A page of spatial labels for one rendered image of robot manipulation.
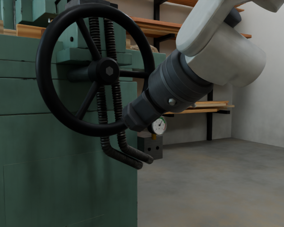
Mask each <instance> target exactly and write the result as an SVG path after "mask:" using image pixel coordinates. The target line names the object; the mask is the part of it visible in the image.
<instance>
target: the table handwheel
mask: <svg viewBox="0 0 284 227"><path fill-rule="evenodd" d="M88 17H101V18H106V19H109V20H111V21H113V22H115V23H117V24H119V25H120V26H122V27H123V28H124V29H125V30H126V31H127V32H128V33H129V34H130V35H131V36H132V38H133V39H134V40H135V42H136V44H137V45H138V47H139V49H140V52H141V55H142V59H143V63H144V72H138V71H129V70H121V69H120V68H119V65H118V63H117V62H116V61H115V60H114V59H112V58H110V57H104V58H101V55H100V53H99V51H98V49H97V47H96V45H95V43H94V41H93V39H92V37H91V35H90V32H89V30H88V28H87V26H86V24H85V22H84V18H88ZM74 22H76V24H77V26H78V28H79V30H80V32H81V34H82V36H83V38H84V40H85V42H86V44H87V46H88V48H89V50H90V53H91V55H92V57H93V59H94V60H93V61H92V62H91V63H90V64H89V66H87V67H82V68H75V69H71V70H69V71H68V72H67V79H68V80H69V81H70V82H87V81H91V82H92V83H93V84H92V86H91V88H90V90H89V92H88V94H87V96H86V98H85V100H84V101H83V103H82V105H81V107H80V108H79V110H78V112H77V113H76V115H75V116H74V115H73V114H72V113H71V112H69V111H68V110H67V109H66V107H65V106H64V105H63V103H62V102H61V100H60V99H59V97H58V95H57V93H56V91H55V88H54V85H53V81H52V76H51V58H52V53H53V50H54V46H55V44H56V42H57V40H58V38H59V37H60V35H61V34H62V33H63V31H64V30H65V29H66V28H67V27H68V26H70V25H71V24H73V23H74ZM35 69H36V78H37V84H38V88H39V91H40V93H41V96H42V98H43V100H44V102H45V104H46V105H47V107H48V109H49V110H50V111H51V112H52V114H53V115H54V116H55V117H56V118H57V119H58V120H59V121H60V122H61V123H62V124H64V125H65V126H66V127H68V128H69V129H71V130H73V131H75V132H77V133H80V134H83V135H86V136H94V137H105V136H112V135H115V134H118V133H120V132H123V131H124V130H126V129H128V128H127V127H126V125H125V124H124V122H123V121H122V120H121V119H120V120H118V121H116V122H113V123H109V124H93V123H88V122H85V121H83V120H82V119H83V118H84V116H85V114H86V112H87V110H88V108H89V106H90V104H91V102H92V100H93V99H94V97H95V95H96V94H97V92H98V90H99V89H100V87H101V86H106V85H112V84H114V83H116V82H117V80H118V78H119V77H134V78H144V85H143V89H142V93H143V91H145V90H147V88H148V78H149V76H150V74H151V73H152V72H153V71H154V70H155V69H156V68H155V61H154V56H153V52H152V50H151V46H150V44H149V42H148V40H147V38H146V36H145V34H144V33H143V31H142V30H141V28H140V27H139V26H138V25H137V24H136V23H135V22H134V21H133V20H132V19H131V18H130V17H129V16H128V15H127V14H125V13H124V12H122V11H120V10H119V9H117V8H114V7H112V6H109V5H105V4H100V3H84V4H79V5H75V6H72V7H70V8H68V9H66V10H64V11H63V12H61V13H60V14H59V15H57V16H56V17H55V18H54V19H53V20H52V21H51V22H50V24H49V25H48V26H47V28H46V29H45V31H44V32H43V35H42V37H41V39H40V42H39V45H38V48H37V54H36V63H35Z"/></svg>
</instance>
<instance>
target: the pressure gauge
mask: <svg viewBox="0 0 284 227"><path fill-rule="evenodd" d="M159 124H161V125H160V126H159ZM166 128H167V121H166V119H165V118H164V117H163V116H161V117H160V118H159V119H157V120H156V121H155V122H153V123H152V124H151V125H149V126H148V128H147V129H148V131H149V132H150V133H151V136H152V140H156V135H161V134H163V133H164V132H165V130H166Z"/></svg>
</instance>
